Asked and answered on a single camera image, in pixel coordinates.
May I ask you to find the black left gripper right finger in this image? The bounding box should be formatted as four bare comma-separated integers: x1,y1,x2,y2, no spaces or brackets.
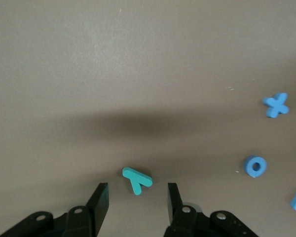
163,182,259,237

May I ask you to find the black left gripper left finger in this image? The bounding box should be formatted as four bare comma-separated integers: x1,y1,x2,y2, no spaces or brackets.
0,182,111,237

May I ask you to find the teal foam letter y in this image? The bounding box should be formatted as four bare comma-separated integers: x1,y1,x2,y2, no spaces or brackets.
121,166,154,196

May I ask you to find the blue foam letter o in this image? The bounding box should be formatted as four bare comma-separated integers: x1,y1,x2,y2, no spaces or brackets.
242,155,268,179

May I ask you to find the blue foam letter x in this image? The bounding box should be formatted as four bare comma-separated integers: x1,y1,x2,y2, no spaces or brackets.
261,92,290,119

